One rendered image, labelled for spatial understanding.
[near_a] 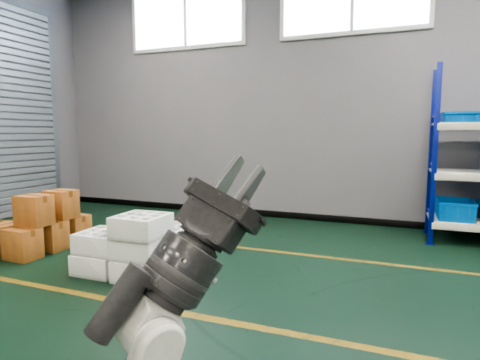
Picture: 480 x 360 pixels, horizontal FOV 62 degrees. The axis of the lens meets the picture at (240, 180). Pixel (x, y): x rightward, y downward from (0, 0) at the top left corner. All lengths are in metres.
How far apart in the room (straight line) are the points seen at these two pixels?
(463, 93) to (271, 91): 2.39
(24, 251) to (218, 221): 3.78
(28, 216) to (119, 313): 3.84
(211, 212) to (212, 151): 5.53
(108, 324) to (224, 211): 0.19
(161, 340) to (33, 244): 3.82
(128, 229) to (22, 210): 1.43
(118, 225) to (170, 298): 2.79
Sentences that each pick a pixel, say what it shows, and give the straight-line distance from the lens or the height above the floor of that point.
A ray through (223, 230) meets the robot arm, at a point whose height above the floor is 1.08.
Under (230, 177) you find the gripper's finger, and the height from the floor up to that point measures 1.14.
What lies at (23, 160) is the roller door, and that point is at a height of 0.81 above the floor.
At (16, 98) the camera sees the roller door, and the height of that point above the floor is 1.71.
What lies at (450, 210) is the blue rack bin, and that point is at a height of 0.38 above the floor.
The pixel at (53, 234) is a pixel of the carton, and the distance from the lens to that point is 4.43.
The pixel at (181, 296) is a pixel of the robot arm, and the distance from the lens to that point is 0.51.
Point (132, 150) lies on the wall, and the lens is 6.81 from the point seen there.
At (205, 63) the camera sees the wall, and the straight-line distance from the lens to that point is 6.17.
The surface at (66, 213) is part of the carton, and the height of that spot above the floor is 0.38.
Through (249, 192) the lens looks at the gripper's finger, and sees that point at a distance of 0.54.
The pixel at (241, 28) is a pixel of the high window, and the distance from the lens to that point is 5.99.
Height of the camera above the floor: 1.21
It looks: 7 degrees down
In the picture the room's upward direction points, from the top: straight up
